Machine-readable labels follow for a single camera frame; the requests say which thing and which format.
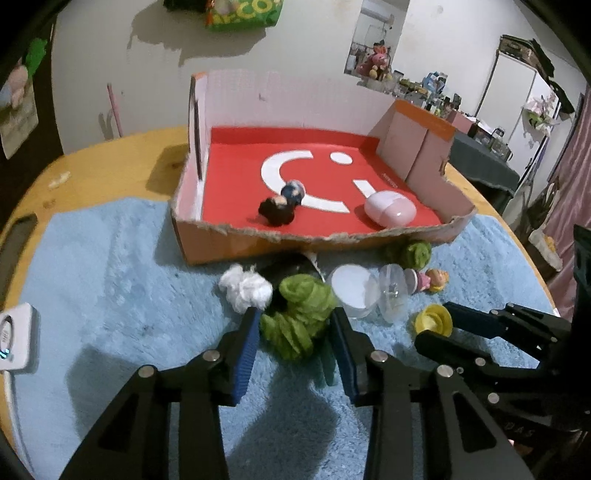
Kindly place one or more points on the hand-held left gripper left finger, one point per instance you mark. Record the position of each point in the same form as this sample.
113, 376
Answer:
247, 350

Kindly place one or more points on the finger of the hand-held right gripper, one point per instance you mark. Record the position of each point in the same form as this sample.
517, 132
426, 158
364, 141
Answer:
475, 318
443, 346

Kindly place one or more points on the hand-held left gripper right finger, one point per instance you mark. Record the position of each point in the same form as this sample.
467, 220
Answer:
344, 355

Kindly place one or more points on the yellow plastic toy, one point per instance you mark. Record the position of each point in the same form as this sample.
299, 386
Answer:
434, 321

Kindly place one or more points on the large green yarn ball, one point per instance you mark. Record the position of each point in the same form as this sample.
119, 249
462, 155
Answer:
300, 318

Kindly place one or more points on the small blond doll figure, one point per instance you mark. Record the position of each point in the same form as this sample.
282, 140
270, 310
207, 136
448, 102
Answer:
429, 280

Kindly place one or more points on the white cloth wad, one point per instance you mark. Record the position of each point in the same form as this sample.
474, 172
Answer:
244, 288

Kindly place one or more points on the small green yarn ball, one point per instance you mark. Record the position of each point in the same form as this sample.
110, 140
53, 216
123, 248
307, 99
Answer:
411, 254

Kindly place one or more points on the black cylinder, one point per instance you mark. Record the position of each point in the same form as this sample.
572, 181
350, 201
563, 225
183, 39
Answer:
288, 268

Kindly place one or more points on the cardboard box with red bottom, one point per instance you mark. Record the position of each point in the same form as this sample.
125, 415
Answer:
240, 152

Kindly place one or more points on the clear capsule half white inside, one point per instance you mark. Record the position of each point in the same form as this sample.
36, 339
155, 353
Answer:
353, 288

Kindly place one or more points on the clear plastic capsule half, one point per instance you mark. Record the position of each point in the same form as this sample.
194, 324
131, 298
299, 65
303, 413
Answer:
392, 295

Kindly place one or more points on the white plastic bag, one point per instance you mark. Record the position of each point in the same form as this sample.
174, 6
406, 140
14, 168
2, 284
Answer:
547, 244

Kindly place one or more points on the pink egg capsule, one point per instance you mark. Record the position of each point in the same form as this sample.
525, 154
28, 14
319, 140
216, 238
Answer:
390, 207

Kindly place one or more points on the black-haired doll figure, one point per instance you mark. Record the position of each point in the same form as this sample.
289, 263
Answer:
277, 210

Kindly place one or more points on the light blue fuzzy mat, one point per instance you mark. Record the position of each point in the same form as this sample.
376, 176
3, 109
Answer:
115, 277

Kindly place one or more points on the dark grey cloth-covered table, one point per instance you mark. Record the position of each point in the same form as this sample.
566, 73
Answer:
485, 161

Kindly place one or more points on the small blue round figure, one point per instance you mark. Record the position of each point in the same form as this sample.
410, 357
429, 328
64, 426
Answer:
293, 191

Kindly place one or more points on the group of glass jars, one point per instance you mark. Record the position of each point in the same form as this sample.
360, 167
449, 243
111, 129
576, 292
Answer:
496, 138

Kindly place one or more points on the pink curtain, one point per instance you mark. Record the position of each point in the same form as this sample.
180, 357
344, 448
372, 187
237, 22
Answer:
572, 161

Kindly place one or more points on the pink box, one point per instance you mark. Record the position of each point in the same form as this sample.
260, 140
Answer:
461, 122

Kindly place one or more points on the white flower ornament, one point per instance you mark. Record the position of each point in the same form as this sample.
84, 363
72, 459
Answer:
540, 108

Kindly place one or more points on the white square device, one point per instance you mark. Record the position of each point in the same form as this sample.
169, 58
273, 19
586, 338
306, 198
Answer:
14, 337

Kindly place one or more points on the white cabinet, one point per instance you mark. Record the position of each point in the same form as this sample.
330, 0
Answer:
512, 87

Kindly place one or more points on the clutter of small shelf items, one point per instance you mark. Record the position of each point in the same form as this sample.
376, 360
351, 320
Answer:
425, 90

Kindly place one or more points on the black phone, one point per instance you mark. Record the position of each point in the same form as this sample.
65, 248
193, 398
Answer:
16, 244

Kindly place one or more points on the small white scrap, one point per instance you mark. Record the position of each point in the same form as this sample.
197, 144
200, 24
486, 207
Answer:
59, 179

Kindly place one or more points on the pink stick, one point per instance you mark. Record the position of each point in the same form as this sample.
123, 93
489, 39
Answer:
115, 110

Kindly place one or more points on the pink plush toy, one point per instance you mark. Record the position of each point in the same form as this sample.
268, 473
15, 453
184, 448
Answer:
378, 60

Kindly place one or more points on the green snack bag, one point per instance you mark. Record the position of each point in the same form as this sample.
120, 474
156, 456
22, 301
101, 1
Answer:
244, 11

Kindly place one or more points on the dark hanging object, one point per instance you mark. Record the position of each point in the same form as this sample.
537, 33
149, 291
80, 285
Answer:
184, 3

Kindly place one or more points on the green plush toy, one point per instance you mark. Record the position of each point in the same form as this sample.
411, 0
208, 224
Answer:
37, 53

